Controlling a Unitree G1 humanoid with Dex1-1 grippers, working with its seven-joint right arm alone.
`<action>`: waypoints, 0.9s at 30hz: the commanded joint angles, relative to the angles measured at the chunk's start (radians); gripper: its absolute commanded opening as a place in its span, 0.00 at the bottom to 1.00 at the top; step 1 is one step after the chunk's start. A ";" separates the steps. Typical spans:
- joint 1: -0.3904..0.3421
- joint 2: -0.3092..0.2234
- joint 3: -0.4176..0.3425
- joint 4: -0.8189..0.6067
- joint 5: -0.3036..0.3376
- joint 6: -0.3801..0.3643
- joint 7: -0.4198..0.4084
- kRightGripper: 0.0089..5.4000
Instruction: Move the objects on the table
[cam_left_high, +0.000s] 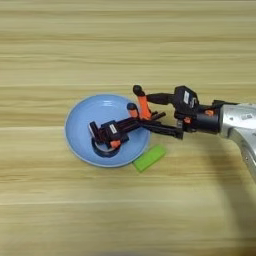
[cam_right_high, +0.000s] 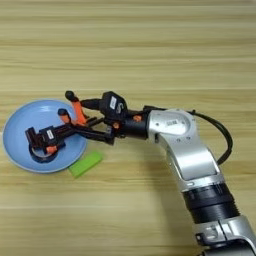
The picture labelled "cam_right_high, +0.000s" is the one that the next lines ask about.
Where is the black tape roll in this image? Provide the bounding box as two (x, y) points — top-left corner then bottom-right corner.
(29, 144), (66, 164)

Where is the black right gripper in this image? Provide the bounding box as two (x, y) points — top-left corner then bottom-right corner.
(71, 98), (150, 145)

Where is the green rectangular block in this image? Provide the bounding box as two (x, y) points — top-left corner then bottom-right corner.
(68, 150), (103, 179)

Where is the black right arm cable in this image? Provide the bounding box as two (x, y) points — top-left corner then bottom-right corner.
(143, 105), (234, 166)

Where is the blue round plate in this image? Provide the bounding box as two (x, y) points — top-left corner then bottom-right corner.
(2, 98), (88, 174)

